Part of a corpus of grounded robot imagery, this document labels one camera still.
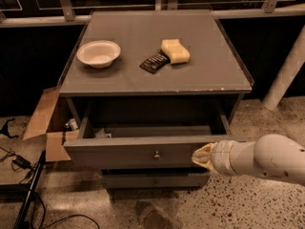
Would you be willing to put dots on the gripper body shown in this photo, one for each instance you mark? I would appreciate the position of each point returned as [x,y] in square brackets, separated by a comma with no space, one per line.
[220,157]

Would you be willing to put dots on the grey top drawer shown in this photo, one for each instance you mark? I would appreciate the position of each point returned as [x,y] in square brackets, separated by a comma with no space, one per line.
[143,145]

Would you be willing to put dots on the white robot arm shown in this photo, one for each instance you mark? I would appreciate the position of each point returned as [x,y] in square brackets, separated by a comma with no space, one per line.
[272,157]

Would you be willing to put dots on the crumpled item in drawer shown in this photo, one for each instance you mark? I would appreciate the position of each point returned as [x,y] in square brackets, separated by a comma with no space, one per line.
[102,134]

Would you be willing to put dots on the grey wooden cabinet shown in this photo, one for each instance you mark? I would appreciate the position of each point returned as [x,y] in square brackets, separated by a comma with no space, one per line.
[212,82]

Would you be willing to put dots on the black snack packet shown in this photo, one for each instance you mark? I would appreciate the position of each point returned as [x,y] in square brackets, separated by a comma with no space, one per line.
[155,62]

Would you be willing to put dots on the yellow sponge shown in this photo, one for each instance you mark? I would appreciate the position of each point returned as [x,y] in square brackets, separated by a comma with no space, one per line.
[175,51]

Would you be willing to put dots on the white bottle in box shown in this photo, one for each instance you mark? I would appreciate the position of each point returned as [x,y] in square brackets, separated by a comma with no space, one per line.
[71,124]

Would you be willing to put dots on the white paper bowl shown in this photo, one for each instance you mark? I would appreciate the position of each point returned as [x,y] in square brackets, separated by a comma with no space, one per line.
[98,54]

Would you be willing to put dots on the open cardboard box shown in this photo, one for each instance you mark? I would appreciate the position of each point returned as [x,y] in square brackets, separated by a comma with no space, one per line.
[48,120]

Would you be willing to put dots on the metal window railing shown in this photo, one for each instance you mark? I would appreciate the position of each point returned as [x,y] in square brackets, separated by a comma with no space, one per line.
[29,13]

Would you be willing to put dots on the black flat bar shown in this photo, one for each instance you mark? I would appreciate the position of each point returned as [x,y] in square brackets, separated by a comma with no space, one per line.
[30,192]

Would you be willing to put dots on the black power adapter with cable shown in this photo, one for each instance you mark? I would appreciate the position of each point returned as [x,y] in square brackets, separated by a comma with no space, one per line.
[18,163]

